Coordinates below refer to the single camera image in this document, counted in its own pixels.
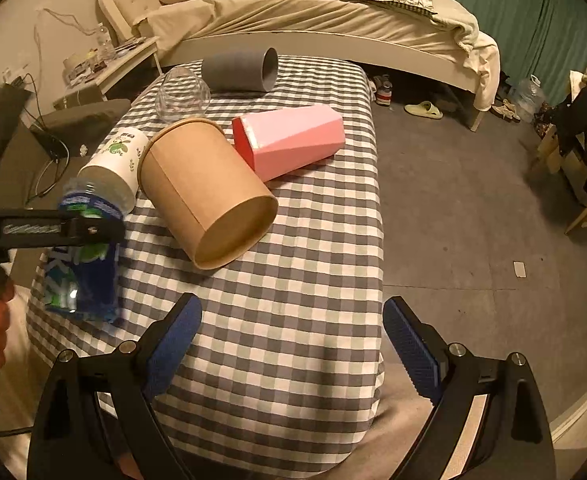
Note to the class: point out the grey cylindrical cup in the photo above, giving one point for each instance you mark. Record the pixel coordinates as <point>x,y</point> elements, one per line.
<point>241,71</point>

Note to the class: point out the clear glass cup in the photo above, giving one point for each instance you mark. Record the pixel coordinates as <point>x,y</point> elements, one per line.
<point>181,94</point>

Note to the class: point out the sneaker under bed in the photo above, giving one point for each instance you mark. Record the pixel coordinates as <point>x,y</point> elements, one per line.
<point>383,90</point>

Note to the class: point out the large clear water jug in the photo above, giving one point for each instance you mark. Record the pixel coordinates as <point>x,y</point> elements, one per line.
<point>528,97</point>

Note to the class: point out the plastic water bottle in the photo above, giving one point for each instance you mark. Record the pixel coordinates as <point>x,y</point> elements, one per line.
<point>106,49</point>

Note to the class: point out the white paper scrap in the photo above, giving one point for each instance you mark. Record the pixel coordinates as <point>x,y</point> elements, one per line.
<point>519,269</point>

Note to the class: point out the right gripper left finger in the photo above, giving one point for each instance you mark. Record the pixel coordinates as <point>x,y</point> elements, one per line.
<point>68,438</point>

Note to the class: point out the brown kraft paper cup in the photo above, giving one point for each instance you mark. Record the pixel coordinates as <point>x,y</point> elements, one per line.
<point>208,197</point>

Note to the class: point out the white wall power strip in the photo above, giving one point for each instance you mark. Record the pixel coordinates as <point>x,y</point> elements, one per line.
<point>15,76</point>

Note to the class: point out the blue lime plastic bottle cup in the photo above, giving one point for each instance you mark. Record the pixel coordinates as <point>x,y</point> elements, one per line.
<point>82,282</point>

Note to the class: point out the white bedside table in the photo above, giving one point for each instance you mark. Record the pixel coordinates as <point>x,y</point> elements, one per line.
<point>96,88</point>

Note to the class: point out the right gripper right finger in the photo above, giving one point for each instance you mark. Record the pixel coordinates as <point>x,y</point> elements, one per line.
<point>513,440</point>

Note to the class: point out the bed with beige sheet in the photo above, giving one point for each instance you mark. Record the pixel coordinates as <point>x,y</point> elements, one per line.
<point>448,47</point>

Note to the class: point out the teal curtain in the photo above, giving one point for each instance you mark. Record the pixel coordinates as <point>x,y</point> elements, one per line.
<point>544,38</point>

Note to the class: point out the white paper cup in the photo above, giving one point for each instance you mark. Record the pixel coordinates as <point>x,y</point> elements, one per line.
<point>114,168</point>

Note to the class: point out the grey checkered tablecloth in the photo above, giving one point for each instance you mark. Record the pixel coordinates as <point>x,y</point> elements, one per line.
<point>283,377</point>

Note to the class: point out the wooden chair with clothes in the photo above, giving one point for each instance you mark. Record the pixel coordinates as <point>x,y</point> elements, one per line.
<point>563,146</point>

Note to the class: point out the light green slipper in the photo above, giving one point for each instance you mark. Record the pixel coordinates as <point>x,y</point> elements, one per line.
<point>424,109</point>

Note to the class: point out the pink faceted cup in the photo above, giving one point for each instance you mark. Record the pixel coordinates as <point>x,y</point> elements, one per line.
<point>277,142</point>

